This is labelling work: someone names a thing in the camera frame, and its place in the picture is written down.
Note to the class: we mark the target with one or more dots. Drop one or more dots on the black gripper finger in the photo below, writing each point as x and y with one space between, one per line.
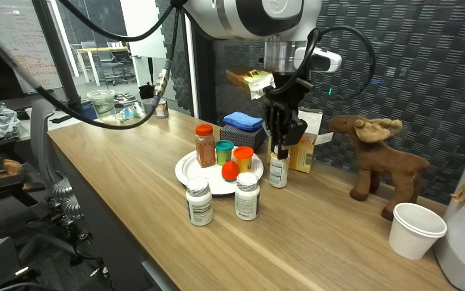
296 131
275 131

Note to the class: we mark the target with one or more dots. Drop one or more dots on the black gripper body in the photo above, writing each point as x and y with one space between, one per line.
288 91

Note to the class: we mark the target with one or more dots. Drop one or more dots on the white paper plate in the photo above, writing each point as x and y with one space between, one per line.
217 180

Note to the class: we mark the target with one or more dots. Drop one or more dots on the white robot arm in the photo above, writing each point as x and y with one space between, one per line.
254 17

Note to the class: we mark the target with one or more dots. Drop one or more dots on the white pill bottle blue label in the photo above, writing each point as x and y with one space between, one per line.
200 204

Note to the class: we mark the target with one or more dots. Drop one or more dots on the blue sponge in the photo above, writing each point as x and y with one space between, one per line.
243 120

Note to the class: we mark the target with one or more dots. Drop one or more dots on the brown spice bottle red lid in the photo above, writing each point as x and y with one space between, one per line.
206 146

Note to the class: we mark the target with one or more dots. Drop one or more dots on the yellow cardboard box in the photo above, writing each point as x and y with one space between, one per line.
306 151

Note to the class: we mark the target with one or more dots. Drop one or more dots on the clear plastic container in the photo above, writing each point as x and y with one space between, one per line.
103 102

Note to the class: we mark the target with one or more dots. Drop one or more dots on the tin can with label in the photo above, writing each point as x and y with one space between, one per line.
162 109

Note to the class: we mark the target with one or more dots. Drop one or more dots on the brown plush moose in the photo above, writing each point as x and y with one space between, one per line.
384 162

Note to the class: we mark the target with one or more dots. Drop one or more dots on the white pill bottle grey label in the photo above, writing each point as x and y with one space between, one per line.
248 198

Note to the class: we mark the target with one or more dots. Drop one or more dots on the white paper cup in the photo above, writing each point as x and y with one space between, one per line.
416 232

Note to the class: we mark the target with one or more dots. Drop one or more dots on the red tomato ball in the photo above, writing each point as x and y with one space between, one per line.
230 170

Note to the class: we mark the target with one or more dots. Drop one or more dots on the black camera stand pole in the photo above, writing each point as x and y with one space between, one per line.
56 49

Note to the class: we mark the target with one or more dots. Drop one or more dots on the blue sponge box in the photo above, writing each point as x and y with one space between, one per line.
224 152

